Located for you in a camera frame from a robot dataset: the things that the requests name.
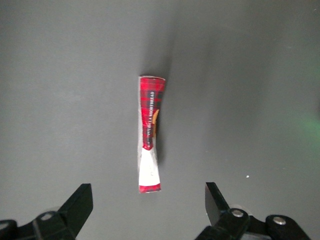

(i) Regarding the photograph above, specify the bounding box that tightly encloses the red tartan cookie box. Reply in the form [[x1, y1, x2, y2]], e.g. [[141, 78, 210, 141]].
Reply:
[[136, 74, 166, 195]]

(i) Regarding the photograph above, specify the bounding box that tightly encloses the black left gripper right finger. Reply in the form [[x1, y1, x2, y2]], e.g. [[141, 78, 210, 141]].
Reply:
[[197, 181, 311, 240]]

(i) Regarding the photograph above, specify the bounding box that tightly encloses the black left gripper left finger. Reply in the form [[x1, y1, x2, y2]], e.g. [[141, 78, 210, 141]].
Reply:
[[0, 183, 94, 240]]

